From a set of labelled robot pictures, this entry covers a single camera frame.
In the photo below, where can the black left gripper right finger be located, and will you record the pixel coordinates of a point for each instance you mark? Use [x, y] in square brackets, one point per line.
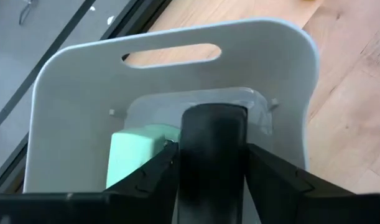
[276, 186]

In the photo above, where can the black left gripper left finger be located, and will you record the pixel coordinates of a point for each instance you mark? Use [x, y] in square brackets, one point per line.
[152, 186]

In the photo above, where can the blue foam block object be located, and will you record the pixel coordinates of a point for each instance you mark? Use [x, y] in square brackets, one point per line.
[130, 152]

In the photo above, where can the white plastic bin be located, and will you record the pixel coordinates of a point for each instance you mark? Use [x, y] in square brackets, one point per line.
[84, 93]

